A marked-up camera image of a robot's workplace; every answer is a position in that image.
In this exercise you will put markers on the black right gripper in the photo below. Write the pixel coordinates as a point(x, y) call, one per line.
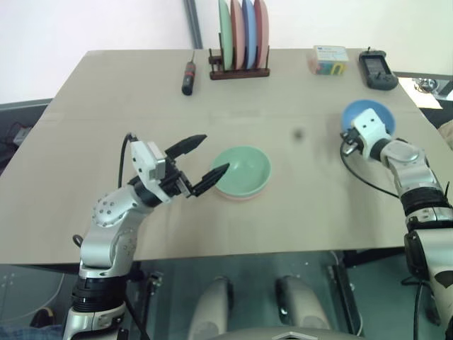
point(353, 140)

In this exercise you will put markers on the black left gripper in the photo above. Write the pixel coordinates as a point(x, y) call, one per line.
point(175, 182)

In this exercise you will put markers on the blue bowl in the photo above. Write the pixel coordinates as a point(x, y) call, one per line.
point(357, 108)

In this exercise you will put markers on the green bowl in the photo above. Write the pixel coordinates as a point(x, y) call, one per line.
point(247, 173)

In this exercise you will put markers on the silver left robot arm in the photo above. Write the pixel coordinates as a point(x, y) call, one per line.
point(106, 226)

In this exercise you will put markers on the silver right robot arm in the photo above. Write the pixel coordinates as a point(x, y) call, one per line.
point(414, 166)

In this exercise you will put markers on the pink bowl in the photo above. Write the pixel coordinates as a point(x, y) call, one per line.
point(240, 198)

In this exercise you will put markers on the black handheld device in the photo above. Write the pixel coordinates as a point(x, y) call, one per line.
point(378, 76)

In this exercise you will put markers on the black red screwdriver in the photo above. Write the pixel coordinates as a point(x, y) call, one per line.
point(188, 81)

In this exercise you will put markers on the clear box of coloured clips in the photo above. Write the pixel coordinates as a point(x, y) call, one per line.
point(327, 62)

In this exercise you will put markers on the dark wooden plate rack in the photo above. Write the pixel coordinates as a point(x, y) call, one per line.
point(240, 73)

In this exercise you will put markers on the green plate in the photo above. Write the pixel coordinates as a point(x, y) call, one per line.
point(224, 35)

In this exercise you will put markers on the pink plate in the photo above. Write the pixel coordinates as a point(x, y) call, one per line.
point(238, 35)

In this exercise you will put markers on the blue plate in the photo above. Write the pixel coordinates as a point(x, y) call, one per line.
point(249, 35)

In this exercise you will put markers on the red plate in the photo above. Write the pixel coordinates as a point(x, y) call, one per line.
point(262, 35)

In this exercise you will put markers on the grey left robot leg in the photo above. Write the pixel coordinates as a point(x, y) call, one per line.
point(212, 308)

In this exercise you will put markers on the grey robot leg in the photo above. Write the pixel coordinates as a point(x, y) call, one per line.
point(301, 304)
point(212, 308)

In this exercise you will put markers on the grey right robot leg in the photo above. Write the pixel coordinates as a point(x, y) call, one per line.
point(301, 304)

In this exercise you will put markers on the grey robot torso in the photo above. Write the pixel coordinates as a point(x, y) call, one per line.
point(283, 334)

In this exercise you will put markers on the dark shoe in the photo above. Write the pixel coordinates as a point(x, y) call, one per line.
point(44, 317)

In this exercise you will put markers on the blue jeans leg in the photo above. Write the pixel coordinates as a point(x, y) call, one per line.
point(28, 333)

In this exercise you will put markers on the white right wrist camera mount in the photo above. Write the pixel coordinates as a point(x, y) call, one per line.
point(371, 125)

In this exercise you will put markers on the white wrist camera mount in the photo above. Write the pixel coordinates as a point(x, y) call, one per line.
point(371, 125)
point(141, 159)

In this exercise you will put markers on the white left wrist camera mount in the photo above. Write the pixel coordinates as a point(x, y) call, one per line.
point(141, 159)

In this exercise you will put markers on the grey metal post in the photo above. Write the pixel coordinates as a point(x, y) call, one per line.
point(194, 25)

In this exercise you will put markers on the black table frame bar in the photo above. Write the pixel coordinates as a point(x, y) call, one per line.
point(341, 290)

